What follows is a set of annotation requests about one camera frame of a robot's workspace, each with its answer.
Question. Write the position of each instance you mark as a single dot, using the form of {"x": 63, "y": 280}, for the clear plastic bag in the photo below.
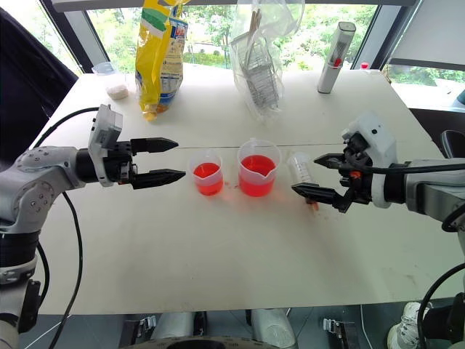
{"x": 267, "y": 72}

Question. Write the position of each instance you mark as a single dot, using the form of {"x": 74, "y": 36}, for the metal table clamp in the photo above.
{"x": 147, "y": 323}
{"x": 334, "y": 325}

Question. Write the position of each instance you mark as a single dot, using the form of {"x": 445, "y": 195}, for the yellow snack bag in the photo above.
{"x": 158, "y": 62}

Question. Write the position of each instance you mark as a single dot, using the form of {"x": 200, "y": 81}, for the small beaker red liquid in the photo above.
{"x": 207, "y": 178}

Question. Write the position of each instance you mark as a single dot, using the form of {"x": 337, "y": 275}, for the white cylindrical bottle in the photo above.
{"x": 332, "y": 62}

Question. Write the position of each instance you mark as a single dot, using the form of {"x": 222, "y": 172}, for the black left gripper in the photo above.
{"x": 120, "y": 163}

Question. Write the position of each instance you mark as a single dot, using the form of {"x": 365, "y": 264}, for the clear tub with white grains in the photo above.
{"x": 114, "y": 85}

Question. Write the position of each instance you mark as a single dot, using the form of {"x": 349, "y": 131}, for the dark window frame post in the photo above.
{"x": 370, "y": 32}
{"x": 72, "y": 32}

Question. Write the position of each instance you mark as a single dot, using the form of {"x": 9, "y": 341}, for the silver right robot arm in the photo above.
{"x": 428, "y": 192}

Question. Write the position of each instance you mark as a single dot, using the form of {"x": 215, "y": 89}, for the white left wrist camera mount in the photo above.
{"x": 105, "y": 134}

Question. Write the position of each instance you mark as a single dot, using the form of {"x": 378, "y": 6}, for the clear plastic syringe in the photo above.
{"x": 301, "y": 169}

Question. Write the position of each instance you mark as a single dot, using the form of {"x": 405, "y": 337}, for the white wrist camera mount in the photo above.
{"x": 105, "y": 134}
{"x": 381, "y": 145}

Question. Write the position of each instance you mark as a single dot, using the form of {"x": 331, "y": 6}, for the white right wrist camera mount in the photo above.
{"x": 381, "y": 145}

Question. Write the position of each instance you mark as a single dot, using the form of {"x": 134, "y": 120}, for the black chair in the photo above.
{"x": 454, "y": 143}

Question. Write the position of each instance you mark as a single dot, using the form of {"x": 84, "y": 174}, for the small red-capped bottle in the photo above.
{"x": 365, "y": 66}

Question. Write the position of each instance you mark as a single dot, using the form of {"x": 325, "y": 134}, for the white sneaker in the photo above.
{"x": 407, "y": 327}

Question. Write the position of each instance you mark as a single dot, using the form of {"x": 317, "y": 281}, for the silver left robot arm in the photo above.
{"x": 32, "y": 189}

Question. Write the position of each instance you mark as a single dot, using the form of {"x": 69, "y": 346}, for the dark cloth-covered chair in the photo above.
{"x": 25, "y": 80}

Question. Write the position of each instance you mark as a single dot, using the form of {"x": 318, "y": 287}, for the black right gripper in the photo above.
{"x": 359, "y": 192}

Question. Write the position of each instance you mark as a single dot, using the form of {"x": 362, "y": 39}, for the large beaker red liquid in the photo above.
{"x": 257, "y": 174}

